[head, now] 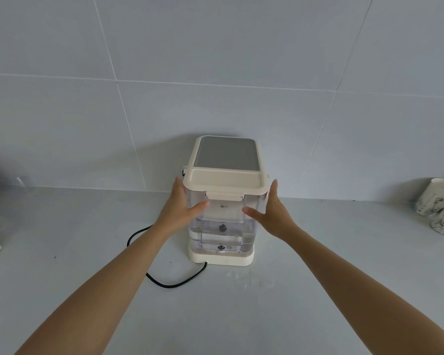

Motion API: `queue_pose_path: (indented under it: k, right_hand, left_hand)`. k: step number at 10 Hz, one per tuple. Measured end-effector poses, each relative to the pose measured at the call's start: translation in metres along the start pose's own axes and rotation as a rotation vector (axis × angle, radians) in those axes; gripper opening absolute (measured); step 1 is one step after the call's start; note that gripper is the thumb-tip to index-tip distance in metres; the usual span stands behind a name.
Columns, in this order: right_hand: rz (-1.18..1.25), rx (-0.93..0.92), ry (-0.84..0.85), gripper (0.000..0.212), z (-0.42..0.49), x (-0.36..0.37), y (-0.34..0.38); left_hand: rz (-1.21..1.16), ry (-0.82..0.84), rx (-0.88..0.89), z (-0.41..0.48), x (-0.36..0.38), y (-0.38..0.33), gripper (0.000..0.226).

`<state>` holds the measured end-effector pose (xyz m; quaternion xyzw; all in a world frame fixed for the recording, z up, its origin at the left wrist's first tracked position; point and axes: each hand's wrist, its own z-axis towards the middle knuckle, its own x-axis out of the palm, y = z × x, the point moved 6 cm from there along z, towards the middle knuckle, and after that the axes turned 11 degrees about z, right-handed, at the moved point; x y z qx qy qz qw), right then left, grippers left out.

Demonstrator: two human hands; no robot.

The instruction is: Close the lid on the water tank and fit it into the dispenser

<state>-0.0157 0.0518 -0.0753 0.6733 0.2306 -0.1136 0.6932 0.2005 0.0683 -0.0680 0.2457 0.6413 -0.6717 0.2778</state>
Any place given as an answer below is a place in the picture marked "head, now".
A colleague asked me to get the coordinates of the black power cable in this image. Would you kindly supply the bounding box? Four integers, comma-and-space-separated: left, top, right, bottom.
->
128, 225, 208, 289

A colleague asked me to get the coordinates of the person's right hand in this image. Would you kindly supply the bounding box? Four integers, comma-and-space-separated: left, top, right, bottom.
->
242, 179, 301, 243

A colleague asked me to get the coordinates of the person's left hand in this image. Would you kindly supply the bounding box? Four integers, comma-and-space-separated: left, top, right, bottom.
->
153, 177, 211, 242

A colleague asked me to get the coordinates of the person's left forearm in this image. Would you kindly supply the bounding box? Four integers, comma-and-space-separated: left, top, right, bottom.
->
14, 226, 179, 355

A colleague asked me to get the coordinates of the cream water dispenser clear tank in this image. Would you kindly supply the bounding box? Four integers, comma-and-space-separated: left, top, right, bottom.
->
181, 135, 269, 267

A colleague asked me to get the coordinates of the person's right forearm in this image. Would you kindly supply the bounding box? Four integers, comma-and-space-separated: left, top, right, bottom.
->
286, 232, 444, 355

